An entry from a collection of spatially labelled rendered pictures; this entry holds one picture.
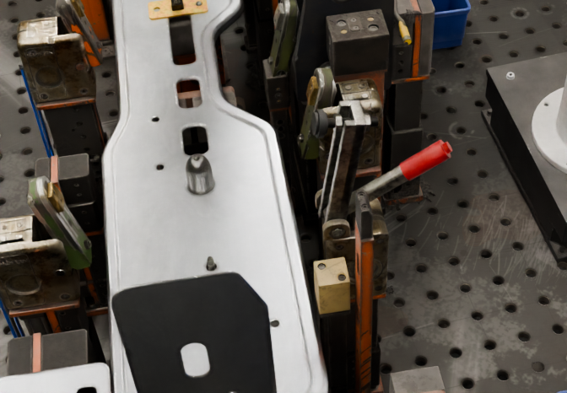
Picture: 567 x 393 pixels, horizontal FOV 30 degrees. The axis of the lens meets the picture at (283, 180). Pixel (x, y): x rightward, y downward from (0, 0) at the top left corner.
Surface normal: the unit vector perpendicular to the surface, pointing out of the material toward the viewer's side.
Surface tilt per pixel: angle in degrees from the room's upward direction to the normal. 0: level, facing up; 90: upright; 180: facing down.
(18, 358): 0
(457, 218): 0
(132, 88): 0
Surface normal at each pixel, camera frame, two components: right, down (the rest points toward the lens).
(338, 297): 0.15, 0.73
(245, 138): -0.05, -0.66
